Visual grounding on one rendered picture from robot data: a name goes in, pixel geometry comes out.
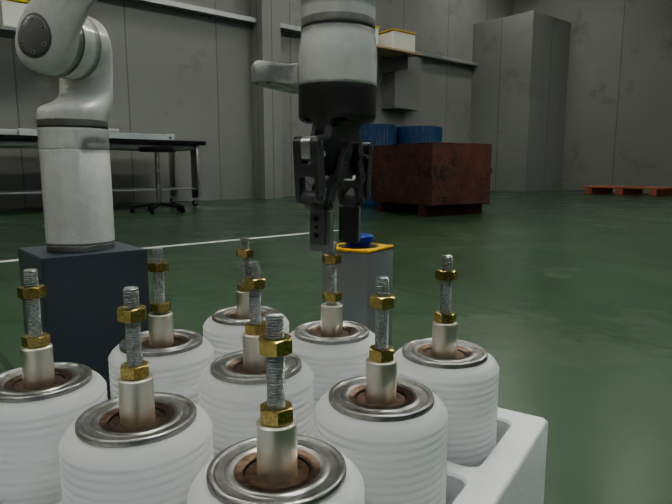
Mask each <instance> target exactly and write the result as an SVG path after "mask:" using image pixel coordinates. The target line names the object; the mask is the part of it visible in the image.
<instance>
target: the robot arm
mask: <svg viewBox="0 0 672 504"><path fill-rule="evenodd" d="M97 1H98V0H30V2H29V3H28V5H27V6H26V8H25V10H24V11H23V13H22V15H21V17H20V20H19V23H18V26H17V29H16V34H15V47H16V52H17V55H18V57H19V59H20V61H21V62H22V63H23V64H24V65H25V66H26V67H27V68H29V69H30V70H32V71H35V72H37V73H40V74H44V75H48V76H53V77H58V78H59V94H58V96H57V98H56V99H55V100H54V101H52V102H50V103H47V104H44V105H42V106H40V107H38V109H37V111H36V122H37V127H38V128H37V135H38V148H39V159H40V172H41V185H42V199H43V212H44V226H45V238H46V250H47V251H48V252H54V253H83V252H95V251H103V250H109V249H113V248H115V231H114V211H113V195H112V178H111V162H110V147H109V130H108V129H109V128H108V120H109V116H110V113H111V110H112V106H113V54H112V46H111V42H110V38H109V35H108V33H107V31H106V29H105V28H104V26H103V25H102V24H101V23H100V22H99V21H97V20H96V19H94V18H92V17H90V16H88V15H89V13H90V11H91V10H92V8H93V6H94V5H95V3H96V2H97ZM375 15H376V0H301V40H300V47H299V59H298V62H299V63H294V64H287V63H278V62H271V61H260V60H258V61H255V62H254V63H253V65H252V66H251V83H252V84H255V85H258V86H262V87H266V88H270V89H273V90H277V91H281V92H286V93H292V94H298V116H299V119H300V120H301V121H302V122H304V123H308V124H312V130H311V135H310V136H295V137H294V138H293V159H294V178H295V197H296V202H297V203H300V204H304V205H305V207H306V209H309V247H310V249H311V250H313V251H323V252H327V251H330V250H332V249H333V216H334V211H329V210H332V209H333V206H334V202H335V197H336V192H337V194H338V199H339V203H340V205H343V206H340V207H339V240H340V241H341V242H344V243H357V242H359V241H360V231H361V207H360V205H361V206H362V205H363V204H364V200H365V199H369V198H370V195H371V177H372V160H373V144H372V143H362V141H361V134H360V126H361V125H362V124H370V123H372V122H374V121H375V119H376V108H377V46H376V37H375ZM308 162H309V163H308ZM305 181H306V182H307V183H308V190H307V191H306V182H305ZM362 184H363V187H362ZM345 187H346V188H345ZM325 188H327V190H326V194H325Z"/></svg>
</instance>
